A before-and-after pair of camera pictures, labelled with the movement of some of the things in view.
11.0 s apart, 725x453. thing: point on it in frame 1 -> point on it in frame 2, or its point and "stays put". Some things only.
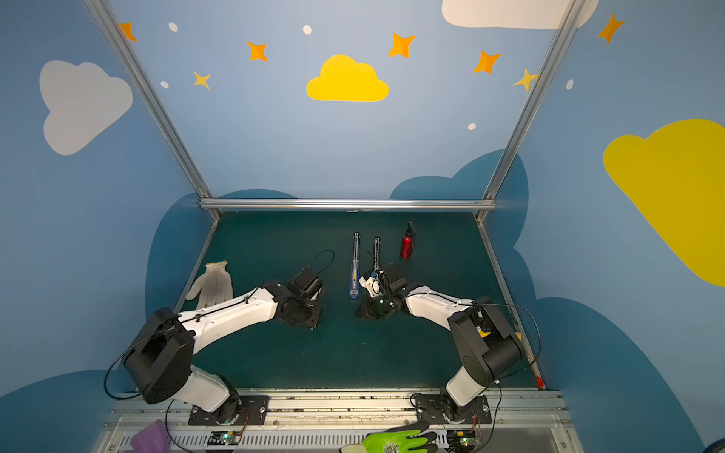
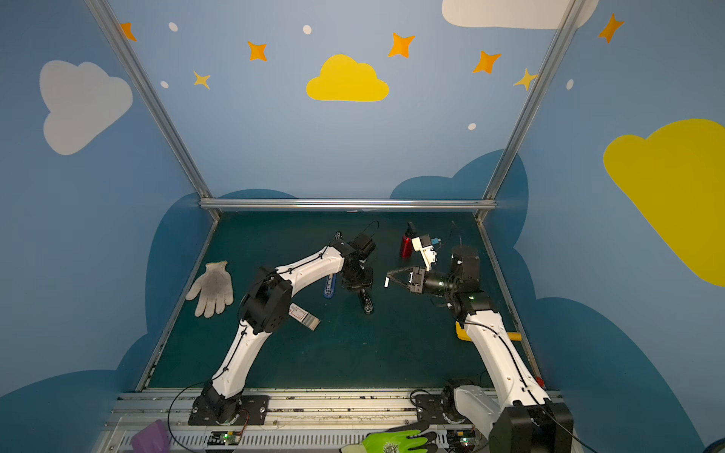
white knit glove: [215, 286] stays put
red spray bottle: [407, 242] stays put
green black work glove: [404, 438] stays put
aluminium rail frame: [333, 204] stays put
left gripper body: [309, 316] -> [358, 281]
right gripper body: [372, 309] -> [416, 280]
